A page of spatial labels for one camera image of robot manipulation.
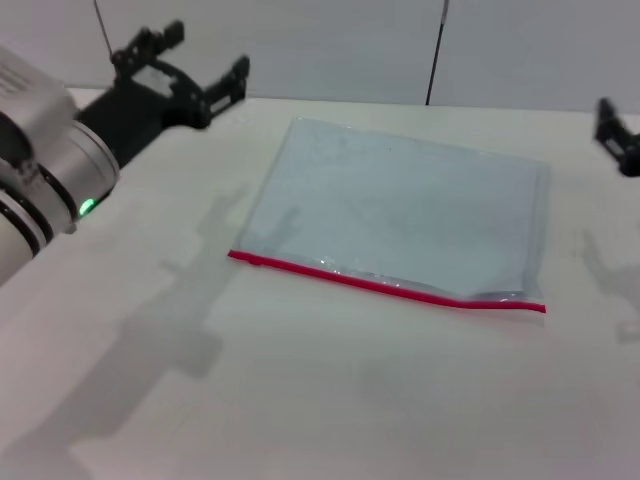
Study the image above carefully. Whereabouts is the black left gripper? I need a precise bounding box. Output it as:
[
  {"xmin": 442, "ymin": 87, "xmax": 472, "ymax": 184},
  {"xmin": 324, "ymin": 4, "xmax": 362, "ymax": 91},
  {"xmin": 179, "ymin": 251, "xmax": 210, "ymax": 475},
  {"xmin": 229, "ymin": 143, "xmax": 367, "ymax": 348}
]
[{"xmin": 74, "ymin": 19, "xmax": 252, "ymax": 169}]

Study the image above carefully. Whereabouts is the clear document bag red zip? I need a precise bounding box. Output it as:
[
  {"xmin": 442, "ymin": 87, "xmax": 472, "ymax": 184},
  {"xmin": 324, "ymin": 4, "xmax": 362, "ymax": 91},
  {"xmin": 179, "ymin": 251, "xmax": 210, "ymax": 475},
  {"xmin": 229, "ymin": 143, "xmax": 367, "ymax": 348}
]
[{"xmin": 227, "ymin": 117, "xmax": 554, "ymax": 316}]

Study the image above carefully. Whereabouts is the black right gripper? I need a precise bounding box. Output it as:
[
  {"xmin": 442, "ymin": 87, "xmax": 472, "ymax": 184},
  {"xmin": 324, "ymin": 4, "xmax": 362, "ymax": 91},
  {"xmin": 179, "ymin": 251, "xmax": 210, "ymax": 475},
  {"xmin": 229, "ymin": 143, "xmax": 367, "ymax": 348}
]
[{"xmin": 592, "ymin": 97, "xmax": 640, "ymax": 177}]

